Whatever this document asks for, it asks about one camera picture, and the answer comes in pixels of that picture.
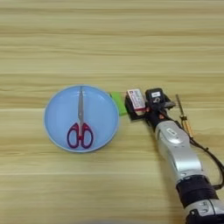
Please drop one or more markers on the green rectangular block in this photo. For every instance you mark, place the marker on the green rectangular block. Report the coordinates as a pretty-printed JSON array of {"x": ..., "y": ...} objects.
[{"x": 119, "y": 102}]

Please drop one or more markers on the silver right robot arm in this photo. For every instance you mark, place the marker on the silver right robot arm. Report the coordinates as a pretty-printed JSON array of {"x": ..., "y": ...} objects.
[{"x": 180, "y": 154}]

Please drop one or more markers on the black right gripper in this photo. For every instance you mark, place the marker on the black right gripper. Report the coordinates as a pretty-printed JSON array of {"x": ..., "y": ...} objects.
[{"x": 157, "y": 115}]

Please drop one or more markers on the light blue round plate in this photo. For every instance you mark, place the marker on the light blue round plate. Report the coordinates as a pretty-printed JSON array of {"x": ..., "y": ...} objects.
[{"x": 99, "y": 116}]

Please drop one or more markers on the white red small box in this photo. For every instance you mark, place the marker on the white red small box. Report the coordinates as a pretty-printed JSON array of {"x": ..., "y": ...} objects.
[{"x": 136, "y": 99}]

